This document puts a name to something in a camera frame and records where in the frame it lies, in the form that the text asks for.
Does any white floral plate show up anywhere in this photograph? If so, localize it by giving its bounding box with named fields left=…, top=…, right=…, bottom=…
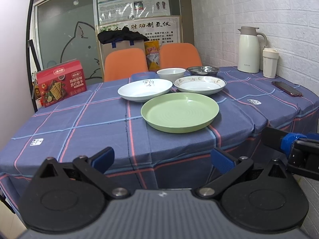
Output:
left=117, top=79, right=173, bottom=102

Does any white brown-rimmed plate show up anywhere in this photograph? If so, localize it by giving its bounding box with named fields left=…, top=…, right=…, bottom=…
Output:
left=174, top=75, right=226, bottom=96

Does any stainless steel bowl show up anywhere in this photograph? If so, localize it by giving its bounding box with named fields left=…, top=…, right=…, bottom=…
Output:
left=187, top=66, right=219, bottom=77

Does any white bowl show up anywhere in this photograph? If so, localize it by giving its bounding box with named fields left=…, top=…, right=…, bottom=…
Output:
left=156, top=68, right=186, bottom=83

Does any blue plaid tablecloth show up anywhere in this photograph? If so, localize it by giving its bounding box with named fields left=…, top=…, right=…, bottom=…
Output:
left=1, top=67, right=318, bottom=208

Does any red smartphone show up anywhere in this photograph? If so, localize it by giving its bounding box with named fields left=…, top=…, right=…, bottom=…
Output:
left=271, top=81, right=303, bottom=97

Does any green plastic plate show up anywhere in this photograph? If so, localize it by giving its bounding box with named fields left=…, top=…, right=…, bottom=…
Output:
left=141, top=92, right=220, bottom=134

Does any white travel cup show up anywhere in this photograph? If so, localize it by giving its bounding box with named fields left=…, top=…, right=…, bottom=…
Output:
left=263, top=48, right=279, bottom=79

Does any red cracker box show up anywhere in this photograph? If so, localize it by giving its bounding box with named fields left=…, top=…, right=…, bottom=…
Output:
left=36, top=59, right=87, bottom=107

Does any white thermos jug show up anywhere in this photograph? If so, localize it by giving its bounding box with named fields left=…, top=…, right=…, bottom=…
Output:
left=237, top=26, right=268, bottom=73

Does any left orange chair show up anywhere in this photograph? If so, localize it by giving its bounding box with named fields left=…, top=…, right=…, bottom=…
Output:
left=104, top=48, right=148, bottom=82

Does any orange chair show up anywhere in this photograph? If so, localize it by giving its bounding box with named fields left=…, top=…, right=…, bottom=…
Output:
left=104, top=48, right=148, bottom=82
left=159, top=43, right=202, bottom=69

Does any right orange chair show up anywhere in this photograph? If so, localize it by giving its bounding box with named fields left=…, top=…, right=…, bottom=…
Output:
left=159, top=43, right=202, bottom=69

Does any black cloth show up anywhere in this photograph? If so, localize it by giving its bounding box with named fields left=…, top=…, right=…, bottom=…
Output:
left=97, top=26, right=149, bottom=44

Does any yellow snack bag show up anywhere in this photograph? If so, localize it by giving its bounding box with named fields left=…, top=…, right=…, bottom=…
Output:
left=144, top=40, right=160, bottom=72

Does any white Chinese text poster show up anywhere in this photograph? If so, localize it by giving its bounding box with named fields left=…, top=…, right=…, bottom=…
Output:
left=97, top=16, right=183, bottom=46

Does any cardboard box with blue handles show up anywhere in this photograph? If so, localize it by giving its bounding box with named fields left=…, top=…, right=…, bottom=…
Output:
left=101, top=40, right=145, bottom=63

